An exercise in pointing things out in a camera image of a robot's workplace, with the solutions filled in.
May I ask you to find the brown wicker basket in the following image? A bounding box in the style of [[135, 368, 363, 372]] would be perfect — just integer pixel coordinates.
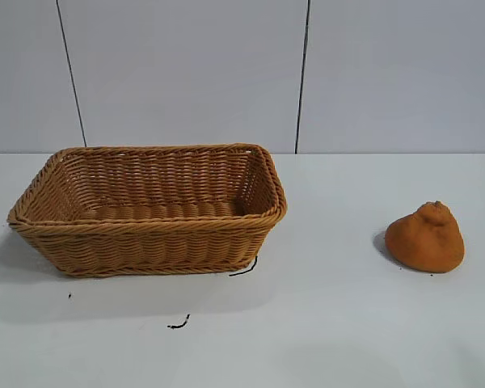
[[6, 141, 289, 279]]

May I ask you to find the wrinkled orange fruit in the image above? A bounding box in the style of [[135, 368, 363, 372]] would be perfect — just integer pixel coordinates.
[[384, 200, 466, 274]]

